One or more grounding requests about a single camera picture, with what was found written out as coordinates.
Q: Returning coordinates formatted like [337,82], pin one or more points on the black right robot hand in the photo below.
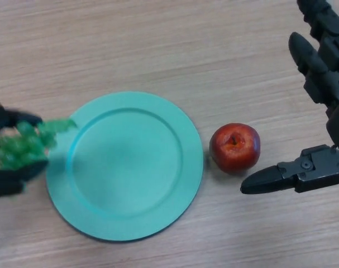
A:
[322,167]

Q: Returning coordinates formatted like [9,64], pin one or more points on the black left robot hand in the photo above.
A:
[10,178]

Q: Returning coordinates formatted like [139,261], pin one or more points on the green grapes bunch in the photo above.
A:
[21,145]

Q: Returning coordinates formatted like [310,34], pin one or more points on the teal round plate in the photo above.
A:
[130,167]

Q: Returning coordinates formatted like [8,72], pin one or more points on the red apple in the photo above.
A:
[234,150]

